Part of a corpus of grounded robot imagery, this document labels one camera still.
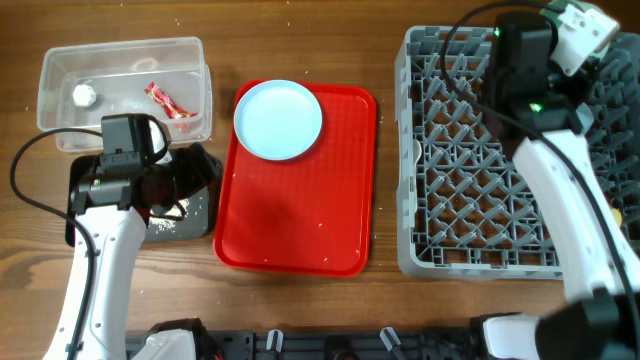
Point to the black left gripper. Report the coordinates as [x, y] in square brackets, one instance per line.
[198, 167]

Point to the red snack wrapper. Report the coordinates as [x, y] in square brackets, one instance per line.
[169, 106]

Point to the light blue plate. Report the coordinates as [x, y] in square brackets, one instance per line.
[278, 120]

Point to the yellow plastic cup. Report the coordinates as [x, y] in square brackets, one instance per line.
[617, 216]

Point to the white plastic spoon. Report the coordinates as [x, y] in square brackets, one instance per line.
[417, 153]

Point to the light blue bowl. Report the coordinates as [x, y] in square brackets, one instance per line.
[586, 117]

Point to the green bowl with rice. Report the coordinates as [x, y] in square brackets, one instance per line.
[555, 7]

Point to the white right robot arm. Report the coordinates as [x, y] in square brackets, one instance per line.
[534, 102]

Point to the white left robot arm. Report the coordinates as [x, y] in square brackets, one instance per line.
[93, 319]

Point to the grey dishwasher rack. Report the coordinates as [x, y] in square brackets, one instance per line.
[465, 212]

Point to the white rice pile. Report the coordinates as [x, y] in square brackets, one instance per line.
[170, 217]

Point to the black tray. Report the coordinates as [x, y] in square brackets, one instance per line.
[200, 211]

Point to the crumpled white paper ball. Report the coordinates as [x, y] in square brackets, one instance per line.
[84, 95]

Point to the clear plastic storage box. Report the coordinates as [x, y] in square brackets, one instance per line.
[119, 72]

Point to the red plastic tray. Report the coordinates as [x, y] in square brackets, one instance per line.
[310, 215]

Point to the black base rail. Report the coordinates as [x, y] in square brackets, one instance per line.
[430, 343]

